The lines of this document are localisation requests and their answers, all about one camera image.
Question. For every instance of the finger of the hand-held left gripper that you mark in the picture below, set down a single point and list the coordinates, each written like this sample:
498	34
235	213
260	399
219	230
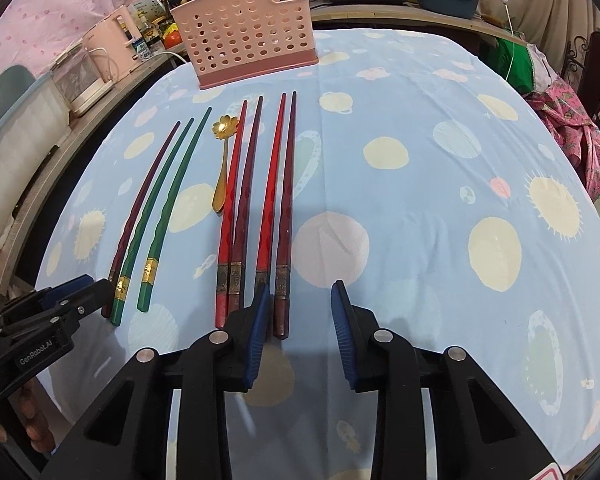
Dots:
67	287
87	297

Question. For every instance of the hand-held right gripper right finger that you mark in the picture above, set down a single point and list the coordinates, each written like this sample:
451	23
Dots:
342	340

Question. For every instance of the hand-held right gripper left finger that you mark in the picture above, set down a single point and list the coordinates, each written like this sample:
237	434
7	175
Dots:
257	340

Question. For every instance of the green chopstick gold band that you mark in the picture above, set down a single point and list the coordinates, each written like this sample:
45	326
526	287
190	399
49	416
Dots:
147	290
116	310

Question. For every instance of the dark red chopstick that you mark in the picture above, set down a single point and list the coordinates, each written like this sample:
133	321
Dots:
241	230
282	240

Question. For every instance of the maroon chopstick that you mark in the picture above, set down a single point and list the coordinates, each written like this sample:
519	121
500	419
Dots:
145	200

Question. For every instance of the gold flower spoon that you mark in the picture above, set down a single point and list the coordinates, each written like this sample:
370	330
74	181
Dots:
219	200

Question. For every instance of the pink perforated utensil basket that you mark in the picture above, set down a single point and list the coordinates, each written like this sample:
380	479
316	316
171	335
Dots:
245	35

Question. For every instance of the person's left hand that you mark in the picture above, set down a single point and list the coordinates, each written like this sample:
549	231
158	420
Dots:
35	430

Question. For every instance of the white storage box teal lid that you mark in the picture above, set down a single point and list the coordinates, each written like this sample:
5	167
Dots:
10	170

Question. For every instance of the blue printed tablecloth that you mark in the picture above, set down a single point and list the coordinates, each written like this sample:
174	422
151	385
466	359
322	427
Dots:
405	200

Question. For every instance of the white appliance clear lid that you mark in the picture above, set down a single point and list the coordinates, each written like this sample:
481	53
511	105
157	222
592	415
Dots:
87	95

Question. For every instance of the pink electric kettle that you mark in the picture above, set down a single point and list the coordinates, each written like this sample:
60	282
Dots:
105	45

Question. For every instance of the white labelled jar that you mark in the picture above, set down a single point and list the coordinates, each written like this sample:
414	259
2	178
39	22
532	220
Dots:
143	51

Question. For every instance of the red tomato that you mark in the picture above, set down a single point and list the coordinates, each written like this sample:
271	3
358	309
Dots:
172	40

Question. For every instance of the pink dotted curtain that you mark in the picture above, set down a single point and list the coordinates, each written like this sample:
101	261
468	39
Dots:
55	5

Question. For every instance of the green white carton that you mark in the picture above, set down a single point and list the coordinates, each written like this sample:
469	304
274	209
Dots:
147	10

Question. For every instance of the pink floral cloth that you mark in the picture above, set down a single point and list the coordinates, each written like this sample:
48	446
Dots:
565	130

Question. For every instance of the green cloth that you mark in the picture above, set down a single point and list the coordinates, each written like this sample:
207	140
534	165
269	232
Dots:
505	62

